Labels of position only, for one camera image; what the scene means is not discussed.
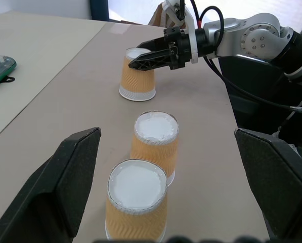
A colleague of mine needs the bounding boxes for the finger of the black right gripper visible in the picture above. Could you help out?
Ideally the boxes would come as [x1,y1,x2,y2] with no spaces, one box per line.
[128,49,172,72]
[136,37,170,52]

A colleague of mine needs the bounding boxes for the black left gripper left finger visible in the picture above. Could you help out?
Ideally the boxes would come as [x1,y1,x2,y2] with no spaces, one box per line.
[0,127,102,243]

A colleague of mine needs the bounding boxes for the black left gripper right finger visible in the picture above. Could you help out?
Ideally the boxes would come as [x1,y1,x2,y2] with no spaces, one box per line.
[233,128,302,243]

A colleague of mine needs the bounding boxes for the orange ribbed paper cup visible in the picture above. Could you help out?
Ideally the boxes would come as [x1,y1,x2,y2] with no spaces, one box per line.
[104,158,168,241]
[129,110,180,187]
[118,47,157,102]

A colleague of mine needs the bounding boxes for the brown cardboard box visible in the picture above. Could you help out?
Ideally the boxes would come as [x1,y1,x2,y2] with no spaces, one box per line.
[147,2,188,30]

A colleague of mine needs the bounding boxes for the dark robot body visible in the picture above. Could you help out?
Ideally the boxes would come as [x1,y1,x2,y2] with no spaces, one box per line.
[218,53,302,154]

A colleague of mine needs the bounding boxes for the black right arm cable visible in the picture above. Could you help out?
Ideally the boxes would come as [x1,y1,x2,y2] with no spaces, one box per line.
[190,0,302,112]

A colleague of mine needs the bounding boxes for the blue window frame post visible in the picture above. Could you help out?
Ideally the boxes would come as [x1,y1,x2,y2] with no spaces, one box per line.
[91,0,110,21]

